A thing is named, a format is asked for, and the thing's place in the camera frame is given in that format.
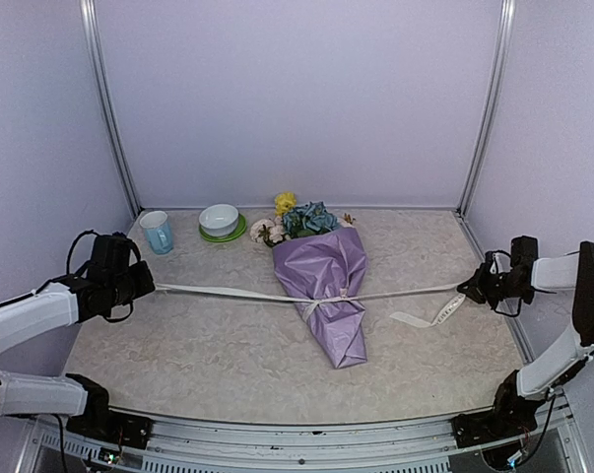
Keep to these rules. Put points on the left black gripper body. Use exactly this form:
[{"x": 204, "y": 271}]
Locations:
[{"x": 124, "y": 291}]

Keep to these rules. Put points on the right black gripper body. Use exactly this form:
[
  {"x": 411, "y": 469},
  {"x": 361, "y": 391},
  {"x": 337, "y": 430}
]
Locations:
[{"x": 497, "y": 287}]

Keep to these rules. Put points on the cream printed ribbon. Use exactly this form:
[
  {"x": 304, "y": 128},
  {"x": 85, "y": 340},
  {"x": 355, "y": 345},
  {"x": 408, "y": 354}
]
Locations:
[{"x": 310, "y": 304}]

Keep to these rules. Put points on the white ceramic bowl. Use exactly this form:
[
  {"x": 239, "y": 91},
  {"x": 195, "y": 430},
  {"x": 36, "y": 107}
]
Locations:
[{"x": 219, "y": 220}]

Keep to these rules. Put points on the green plate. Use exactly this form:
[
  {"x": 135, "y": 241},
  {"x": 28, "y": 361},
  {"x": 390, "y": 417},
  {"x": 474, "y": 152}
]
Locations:
[{"x": 238, "y": 231}]

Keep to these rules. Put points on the purple wrapping paper sheet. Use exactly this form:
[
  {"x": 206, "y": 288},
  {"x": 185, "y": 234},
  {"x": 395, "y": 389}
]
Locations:
[{"x": 325, "y": 274}]

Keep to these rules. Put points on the pink fake rose stems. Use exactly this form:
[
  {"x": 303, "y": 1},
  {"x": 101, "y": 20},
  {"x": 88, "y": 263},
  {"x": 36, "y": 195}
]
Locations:
[{"x": 273, "y": 233}]

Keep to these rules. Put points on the blue fake flower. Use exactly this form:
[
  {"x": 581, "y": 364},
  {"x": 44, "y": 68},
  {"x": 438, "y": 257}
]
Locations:
[{"x": 307, "y": 220}]

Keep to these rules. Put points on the yellow fake flower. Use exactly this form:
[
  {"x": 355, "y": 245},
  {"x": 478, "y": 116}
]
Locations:
[{"x": 284, "y": 202}]

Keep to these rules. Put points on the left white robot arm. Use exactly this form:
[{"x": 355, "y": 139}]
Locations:
[{"x": 37, "y": 330}]

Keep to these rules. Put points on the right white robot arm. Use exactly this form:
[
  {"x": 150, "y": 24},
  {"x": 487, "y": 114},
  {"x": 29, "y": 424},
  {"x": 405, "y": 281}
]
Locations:
[{"x": 524, "y": 391}]

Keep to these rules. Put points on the light blue mug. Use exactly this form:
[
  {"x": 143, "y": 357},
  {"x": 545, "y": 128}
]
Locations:
[{"x": 157, "y": 231}]

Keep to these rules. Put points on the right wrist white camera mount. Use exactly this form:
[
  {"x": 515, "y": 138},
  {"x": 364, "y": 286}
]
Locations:
[{"x": 492, "y": 262}]

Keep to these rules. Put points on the aluminium front rail frame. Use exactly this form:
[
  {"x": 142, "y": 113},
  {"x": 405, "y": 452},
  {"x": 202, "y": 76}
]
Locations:
[{"x": 430, "y": 444}]

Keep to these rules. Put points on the left aluminium corner post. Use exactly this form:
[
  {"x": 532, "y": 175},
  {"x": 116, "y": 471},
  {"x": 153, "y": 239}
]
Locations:
[{"x": 89, "y": 17}]

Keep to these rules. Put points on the aluminium corner post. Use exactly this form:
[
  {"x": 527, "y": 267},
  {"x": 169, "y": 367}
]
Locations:
[
  {"x": 503, "y": 37},
  {"x": 89, "y": 17}
]

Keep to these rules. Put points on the right aluminium corner post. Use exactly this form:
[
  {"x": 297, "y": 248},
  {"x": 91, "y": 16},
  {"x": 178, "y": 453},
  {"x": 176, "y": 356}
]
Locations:
[{"x": 503, "y": 37}]

